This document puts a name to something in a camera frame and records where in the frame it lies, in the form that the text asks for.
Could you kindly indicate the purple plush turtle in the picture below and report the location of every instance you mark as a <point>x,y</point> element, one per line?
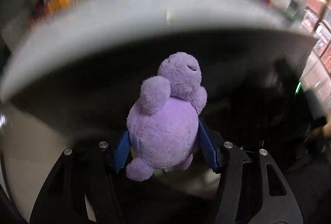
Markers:
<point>163,123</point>

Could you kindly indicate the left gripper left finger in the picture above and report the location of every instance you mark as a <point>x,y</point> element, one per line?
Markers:
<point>122,151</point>

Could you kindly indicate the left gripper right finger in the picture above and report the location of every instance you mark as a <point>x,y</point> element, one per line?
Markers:
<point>209,142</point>

